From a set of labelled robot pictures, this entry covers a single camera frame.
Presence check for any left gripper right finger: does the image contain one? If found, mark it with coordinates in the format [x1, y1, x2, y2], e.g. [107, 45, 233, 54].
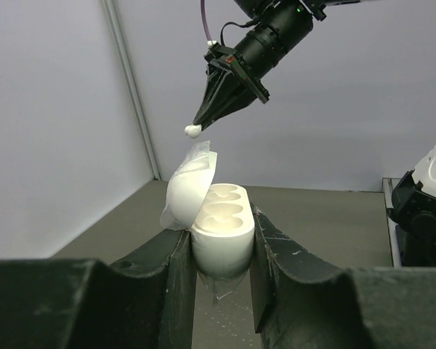
[250, 206, 436, 348]

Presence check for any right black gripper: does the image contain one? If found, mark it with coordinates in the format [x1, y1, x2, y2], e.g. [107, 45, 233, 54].
[193, 45, 270, 129]

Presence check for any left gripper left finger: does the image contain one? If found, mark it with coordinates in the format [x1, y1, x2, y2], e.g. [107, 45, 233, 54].
[0, 230, 197, 348]

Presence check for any white earbud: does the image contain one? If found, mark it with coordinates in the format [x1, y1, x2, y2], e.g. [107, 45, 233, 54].
[185, 124, 202, 139]

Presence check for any white oval case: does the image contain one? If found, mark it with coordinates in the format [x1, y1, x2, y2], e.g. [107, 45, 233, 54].
[160, 141, 255, 302]

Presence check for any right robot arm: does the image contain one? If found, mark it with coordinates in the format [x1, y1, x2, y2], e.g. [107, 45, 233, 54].
[185, 1, 436, 267]

